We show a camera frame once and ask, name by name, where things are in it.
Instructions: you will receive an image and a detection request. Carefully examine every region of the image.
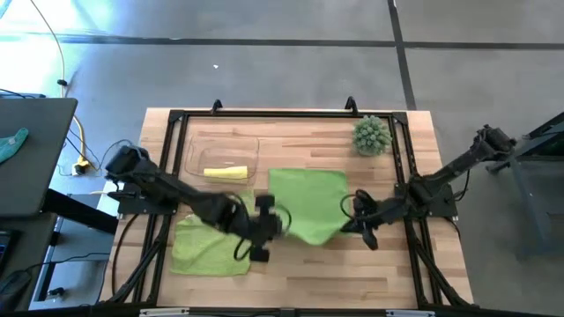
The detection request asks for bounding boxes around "smooth green microfiber towel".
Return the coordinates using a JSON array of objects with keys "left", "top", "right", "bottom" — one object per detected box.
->
[{"left": 267, "top": 168, "right": 352, "bottom": 247}]

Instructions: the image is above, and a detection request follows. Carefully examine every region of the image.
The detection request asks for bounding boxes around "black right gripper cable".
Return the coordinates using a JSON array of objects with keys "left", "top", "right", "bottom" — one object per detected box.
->
[{"left": 338, "top": 188, "right": 367, "bottom": 221}]

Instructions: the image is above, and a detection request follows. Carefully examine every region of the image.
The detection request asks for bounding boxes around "yellow microfiber towel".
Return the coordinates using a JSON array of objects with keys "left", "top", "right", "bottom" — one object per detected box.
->
[{"left": 203, "top": 166, "right": 249, "bottom": 181}]

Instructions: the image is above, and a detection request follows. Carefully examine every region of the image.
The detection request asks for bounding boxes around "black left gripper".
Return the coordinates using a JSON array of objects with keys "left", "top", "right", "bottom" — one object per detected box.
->
[{"left": 233, "top": 196, "right": 283, "bottom": 264}]

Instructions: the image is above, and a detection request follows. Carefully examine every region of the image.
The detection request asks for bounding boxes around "fluffy green microfiber towel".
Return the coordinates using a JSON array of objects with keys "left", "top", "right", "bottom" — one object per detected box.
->
[{"left": 170, "top": 188, "right": 256, "bottom": 277}]

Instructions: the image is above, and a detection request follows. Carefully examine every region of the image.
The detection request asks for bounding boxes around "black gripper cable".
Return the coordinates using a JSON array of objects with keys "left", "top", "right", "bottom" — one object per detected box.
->
[
  {"left": 338, "top": 188, "right": 367, "bottom": 221},
  {"left": 232, "top": 203, "right": 293, "bottom": 262}
]

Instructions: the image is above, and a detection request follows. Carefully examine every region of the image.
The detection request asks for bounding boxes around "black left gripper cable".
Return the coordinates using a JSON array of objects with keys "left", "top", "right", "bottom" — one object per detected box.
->
[{"left": 232, "top": 203, "right": 293, "bottom": 262}]

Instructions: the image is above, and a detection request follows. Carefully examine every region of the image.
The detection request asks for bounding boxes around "black aluminium table frame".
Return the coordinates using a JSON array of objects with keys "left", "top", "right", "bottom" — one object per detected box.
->
[{"left": 100, "top": 107, "right": 475, "bottom": 309}]

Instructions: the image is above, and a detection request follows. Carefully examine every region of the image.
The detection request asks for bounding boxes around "yellow power plug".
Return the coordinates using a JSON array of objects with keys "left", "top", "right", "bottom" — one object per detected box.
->
[{"left": 71, "top": 158, "right": 93, "bottom": 176}]

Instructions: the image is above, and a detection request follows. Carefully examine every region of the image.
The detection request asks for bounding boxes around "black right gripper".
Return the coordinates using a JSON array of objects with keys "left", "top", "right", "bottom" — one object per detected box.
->
[{"left": 341, "top": 193, "right": 391, "bottom": 252}]

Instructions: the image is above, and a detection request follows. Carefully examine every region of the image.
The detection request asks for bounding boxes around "grey metal cart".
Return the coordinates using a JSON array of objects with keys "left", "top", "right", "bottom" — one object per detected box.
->
[{"left": 486, "top": 112, "right": 564, "bottom": 261}]

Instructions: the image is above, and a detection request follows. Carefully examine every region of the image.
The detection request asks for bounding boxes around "yellow cable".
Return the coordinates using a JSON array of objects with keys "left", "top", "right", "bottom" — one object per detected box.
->
[{"left": 29, "top": 0, "right": 92, "bottom": 171}]

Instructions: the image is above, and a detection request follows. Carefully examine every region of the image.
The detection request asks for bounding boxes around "clear plastic basket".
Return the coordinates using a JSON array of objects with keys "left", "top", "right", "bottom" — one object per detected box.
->
[{"left": 183, "top": 134, "right": 261, "bottom": 185}]

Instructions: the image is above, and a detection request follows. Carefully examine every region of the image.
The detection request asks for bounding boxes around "green artificial potted plant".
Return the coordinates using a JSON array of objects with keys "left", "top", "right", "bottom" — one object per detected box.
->
[{"left": 351, "top": 114, "right": 393, "bottom": 158}]

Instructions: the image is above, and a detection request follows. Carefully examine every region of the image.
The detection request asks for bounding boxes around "dark grey desk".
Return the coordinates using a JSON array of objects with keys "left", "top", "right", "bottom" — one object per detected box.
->
[{"left": 0, "top": 97, "right": 79, "bottom": 219}]

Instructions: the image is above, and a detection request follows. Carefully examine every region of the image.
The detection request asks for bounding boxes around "teal cloth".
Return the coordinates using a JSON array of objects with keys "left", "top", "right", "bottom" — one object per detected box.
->
[{"left": 0, "top": 127, "right": 30, "bottom": 165}]

